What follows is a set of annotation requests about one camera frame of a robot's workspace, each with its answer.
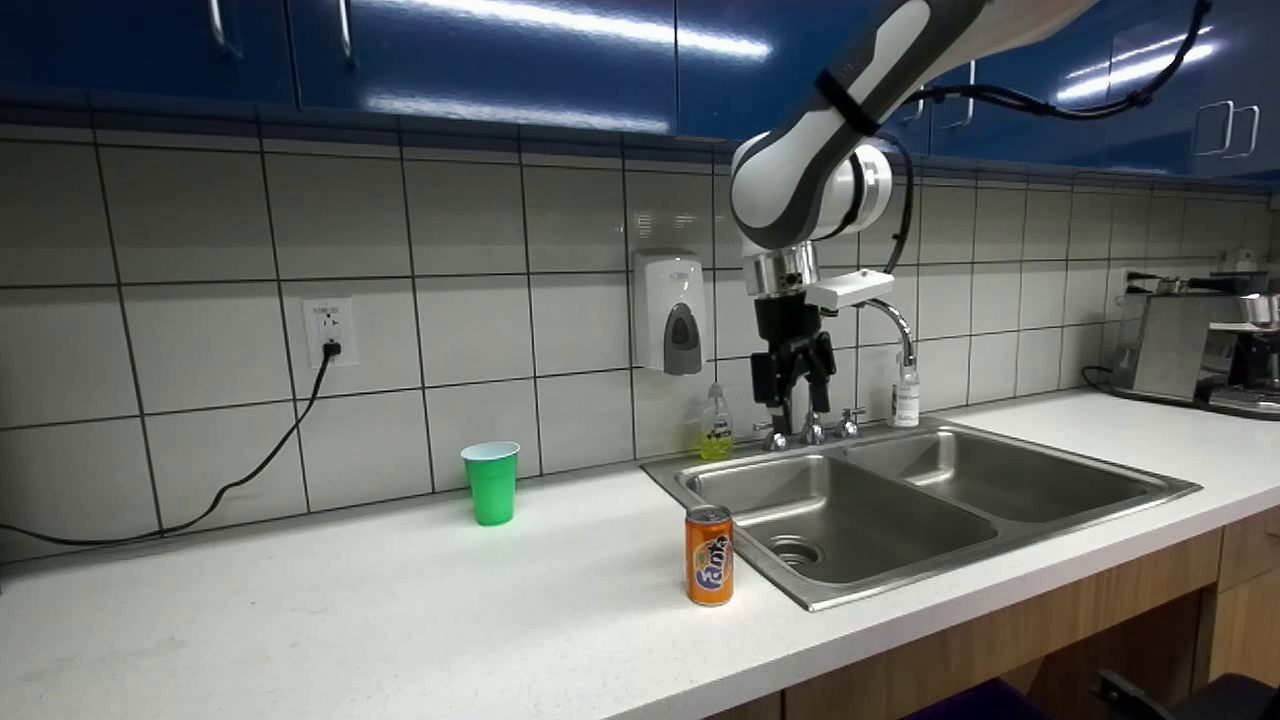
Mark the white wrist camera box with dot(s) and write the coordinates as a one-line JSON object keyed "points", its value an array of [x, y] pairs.
{"points": [[855, 285]]}

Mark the small white bottle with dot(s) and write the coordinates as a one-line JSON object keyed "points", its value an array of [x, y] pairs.
{"points": [[905, 399]]}

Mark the green plastic cup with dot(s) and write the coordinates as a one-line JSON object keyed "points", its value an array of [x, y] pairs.
{"points": [[491, 481]]}

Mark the chrome gooseneck faucet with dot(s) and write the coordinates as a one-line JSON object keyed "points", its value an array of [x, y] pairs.
{"points": [[891, 322]]}

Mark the wooden lower cabinet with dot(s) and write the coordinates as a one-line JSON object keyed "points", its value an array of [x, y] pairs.
{"points": [[1066, 627]]}

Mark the blue upper cabinets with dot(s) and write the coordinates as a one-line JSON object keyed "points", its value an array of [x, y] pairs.
{"points": [[535, 61]]}

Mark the yellow-green dish soap bottle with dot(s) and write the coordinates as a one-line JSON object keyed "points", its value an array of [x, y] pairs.
{"points": [[719, 436]]}

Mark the stainless steel double sink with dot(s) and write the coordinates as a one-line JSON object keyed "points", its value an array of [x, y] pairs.
{"points": [[923, 503]]}

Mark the white wall power outlet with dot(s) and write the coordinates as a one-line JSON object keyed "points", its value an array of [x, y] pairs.
{"points": [[331, 329]]}

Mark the silver coffee machine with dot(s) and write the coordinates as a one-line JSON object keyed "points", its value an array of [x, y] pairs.
{"points": [[1207, 340]]}

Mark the white wall soap dispenser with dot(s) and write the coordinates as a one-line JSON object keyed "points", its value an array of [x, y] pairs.
{"points": [[669, 315]]}

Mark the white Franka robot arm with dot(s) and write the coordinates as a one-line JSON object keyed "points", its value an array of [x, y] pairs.
{"points": [[855, 123]]}

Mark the orange soda can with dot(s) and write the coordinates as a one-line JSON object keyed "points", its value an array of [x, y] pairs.
{"points": [[710, 557]]}

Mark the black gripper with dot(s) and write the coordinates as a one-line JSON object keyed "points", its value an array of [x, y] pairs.
{"points": [[789, 340]]}

